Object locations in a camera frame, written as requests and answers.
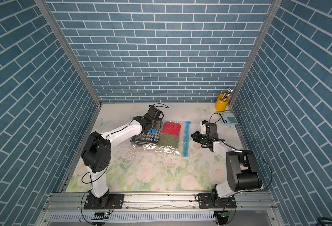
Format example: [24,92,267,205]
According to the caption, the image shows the light blue calculator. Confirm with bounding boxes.
[220,112,238,125]

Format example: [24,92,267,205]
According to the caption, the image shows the green knitted scarf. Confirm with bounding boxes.
[158,133,180,149]

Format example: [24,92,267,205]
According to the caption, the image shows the yellow pen holder cup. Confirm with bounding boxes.
[215,94,230,112]

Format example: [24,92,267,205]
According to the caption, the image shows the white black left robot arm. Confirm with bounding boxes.
[81,105,164,210]

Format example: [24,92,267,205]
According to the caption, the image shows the red knitted scarf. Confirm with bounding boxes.
[161,121,182,137]

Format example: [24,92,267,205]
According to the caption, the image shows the clear plastic vacuum bag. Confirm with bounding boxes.
[130,121,191,156]

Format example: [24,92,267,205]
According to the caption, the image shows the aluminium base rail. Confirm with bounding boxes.
[36,192,283,226]

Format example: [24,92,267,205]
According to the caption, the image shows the black white houndstooth scarf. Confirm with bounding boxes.
[131,129,160,146]

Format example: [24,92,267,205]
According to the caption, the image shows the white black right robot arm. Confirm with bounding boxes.
[191,120,263,208]

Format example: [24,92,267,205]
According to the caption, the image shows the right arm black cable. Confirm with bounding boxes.
[209,112,222,125]

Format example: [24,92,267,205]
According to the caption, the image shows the pens in yellow cup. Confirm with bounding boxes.
[221,88,234,102]

